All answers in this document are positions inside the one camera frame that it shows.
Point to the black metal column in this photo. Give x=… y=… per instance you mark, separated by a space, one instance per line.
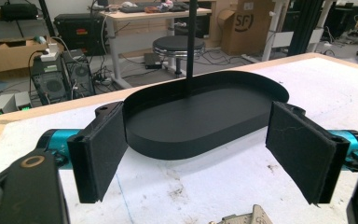
x=304 y=25

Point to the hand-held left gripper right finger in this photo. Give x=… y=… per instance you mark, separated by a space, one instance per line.
x=301 y=152

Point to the grey power supply unit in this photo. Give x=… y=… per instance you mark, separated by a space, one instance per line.
x=22 y=100
x=2 y=104

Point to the white power adapter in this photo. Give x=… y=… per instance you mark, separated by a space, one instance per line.
x=51 y=53

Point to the black flat box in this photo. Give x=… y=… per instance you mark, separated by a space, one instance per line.
x=153 y=61

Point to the black round stool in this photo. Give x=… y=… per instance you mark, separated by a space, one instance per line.
x=178 y=45

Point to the wooden desk with white legs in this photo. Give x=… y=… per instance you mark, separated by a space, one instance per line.
x=155 y=15

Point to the black computer tower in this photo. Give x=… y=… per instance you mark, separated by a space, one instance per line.
x=80 y=74
x=50 y=81

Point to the black stand with oval base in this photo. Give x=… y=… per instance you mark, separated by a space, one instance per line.
x=195 y=124

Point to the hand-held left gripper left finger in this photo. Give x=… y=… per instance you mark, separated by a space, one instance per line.
x=101 y=155

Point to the black bag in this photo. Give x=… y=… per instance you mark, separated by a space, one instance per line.
x=19 y=11

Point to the open cardboard box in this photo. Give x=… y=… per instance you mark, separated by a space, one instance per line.
x=12 y=56

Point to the cardboard box with black logo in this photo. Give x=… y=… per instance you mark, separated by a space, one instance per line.
x=245 y=28

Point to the black hard case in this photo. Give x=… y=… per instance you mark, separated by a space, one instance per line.
x=80 y=34

